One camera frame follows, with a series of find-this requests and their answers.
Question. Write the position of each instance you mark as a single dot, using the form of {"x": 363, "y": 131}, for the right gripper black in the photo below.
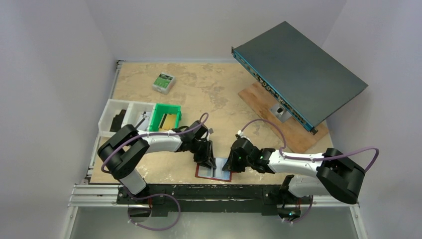
{"x": 235, "y": 162}

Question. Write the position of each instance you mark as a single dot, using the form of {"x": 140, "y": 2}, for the black part in bin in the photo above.
{"x": 117, "y": 121}

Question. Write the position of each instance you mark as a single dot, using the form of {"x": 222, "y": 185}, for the red card holder wallet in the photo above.
{"x": 214, "y": 174}

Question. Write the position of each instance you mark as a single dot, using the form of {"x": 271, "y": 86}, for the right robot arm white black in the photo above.
{"x": 328, "y": 173}

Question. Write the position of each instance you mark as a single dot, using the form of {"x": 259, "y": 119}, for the wooden board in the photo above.
{"x": 298, "y": 139}

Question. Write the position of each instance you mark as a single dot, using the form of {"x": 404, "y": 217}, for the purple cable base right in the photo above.
{"x": 291, "y": 219}

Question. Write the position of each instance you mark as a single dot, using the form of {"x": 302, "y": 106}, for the white plastic bin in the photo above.
{"x": 113, "y": 107}

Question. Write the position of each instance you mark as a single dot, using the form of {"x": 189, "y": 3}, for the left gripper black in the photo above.
{"x": 204, "y": 155}

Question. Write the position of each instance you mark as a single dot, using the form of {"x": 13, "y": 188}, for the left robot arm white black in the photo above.
{"x": 122, "y": 152}

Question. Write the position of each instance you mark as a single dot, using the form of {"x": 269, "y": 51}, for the green plastic bin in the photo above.
{"x": 159, "y": 111}

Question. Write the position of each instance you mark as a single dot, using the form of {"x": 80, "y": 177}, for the small green labelled box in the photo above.
{"x": 164, "y": 83}

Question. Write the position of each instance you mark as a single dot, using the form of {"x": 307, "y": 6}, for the metal bracket with knob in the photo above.
{"x": 280, "y": 112}

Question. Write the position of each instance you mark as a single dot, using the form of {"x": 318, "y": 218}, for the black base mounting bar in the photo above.
{"x": 266, "y": 200}

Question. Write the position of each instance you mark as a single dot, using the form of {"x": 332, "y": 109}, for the dark network switch box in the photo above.
{"x": 304, "y": 79}

